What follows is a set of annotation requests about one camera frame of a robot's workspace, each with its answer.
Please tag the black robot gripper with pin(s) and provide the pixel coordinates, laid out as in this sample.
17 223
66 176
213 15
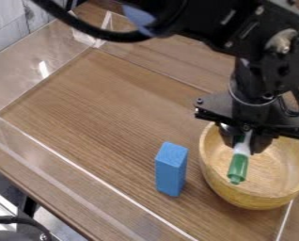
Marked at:
237 113

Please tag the green and white marker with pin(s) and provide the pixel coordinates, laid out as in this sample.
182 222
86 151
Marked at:
240 161

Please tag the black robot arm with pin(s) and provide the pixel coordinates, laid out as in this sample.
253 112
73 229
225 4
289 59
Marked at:
254 30

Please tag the brown wooden bowl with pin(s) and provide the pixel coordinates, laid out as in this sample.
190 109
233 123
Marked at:
272 183

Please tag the blue rectangular block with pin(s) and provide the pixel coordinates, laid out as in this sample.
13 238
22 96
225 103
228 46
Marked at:
170 168

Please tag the clear acrylic tray wall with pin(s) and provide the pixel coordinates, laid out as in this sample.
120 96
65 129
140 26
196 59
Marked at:
86 113

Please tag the black metal bracket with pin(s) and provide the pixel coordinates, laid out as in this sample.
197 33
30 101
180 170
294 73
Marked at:
33 229

